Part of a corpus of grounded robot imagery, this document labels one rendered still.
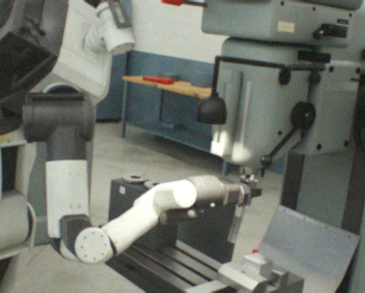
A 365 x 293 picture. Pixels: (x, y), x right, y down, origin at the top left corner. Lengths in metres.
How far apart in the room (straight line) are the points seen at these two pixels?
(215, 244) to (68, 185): 2.34
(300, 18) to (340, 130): 0.37
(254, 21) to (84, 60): 0.41
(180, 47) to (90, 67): 6.76
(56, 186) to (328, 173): 0.90
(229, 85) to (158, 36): 7.17
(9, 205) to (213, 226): 1.95
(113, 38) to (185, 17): 6.77
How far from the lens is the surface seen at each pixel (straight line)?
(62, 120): 1.20
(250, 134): 1.33
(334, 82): 1.48
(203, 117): 1.23
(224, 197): 1.39
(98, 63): 1.33
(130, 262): 1.74
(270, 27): 1.25
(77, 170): 1.19
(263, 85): 1.31
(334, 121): 1.51
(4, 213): 1.64
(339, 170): 1.73
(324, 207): 1.78
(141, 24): 8.83
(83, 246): 1.18
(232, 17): 1.33
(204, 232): 3.40
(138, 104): 8.82
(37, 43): 1.25
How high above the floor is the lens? 1.64
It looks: 12 degrees down
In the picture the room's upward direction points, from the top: 6 degrees clockwise
